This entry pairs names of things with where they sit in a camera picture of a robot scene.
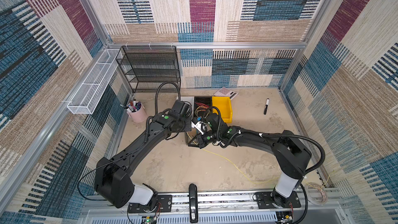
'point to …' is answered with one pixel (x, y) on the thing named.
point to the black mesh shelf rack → (147, 67)
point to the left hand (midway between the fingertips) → (188, 123)
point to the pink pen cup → (136, 111)
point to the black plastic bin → (207, 100)
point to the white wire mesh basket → (86, 98)
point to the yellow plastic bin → (224, 103)
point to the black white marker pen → (266, 106)
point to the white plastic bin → (190, 99)
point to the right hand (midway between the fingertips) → (190, 146)
